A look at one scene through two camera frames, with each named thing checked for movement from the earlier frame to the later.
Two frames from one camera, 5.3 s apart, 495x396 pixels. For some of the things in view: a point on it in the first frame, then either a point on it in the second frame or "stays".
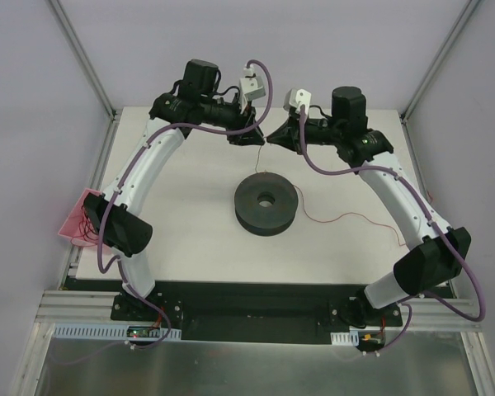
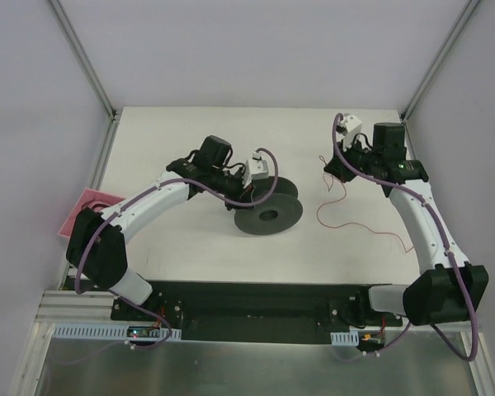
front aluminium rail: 77,307 stays
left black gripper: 242,124 → 239,191
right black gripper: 293,132 → 340,166
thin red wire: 327,219 → 328,181
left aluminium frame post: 85,60 stays
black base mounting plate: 259,310 stays
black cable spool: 266,203 stays
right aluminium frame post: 458,25 stays
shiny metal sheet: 417,363 stays
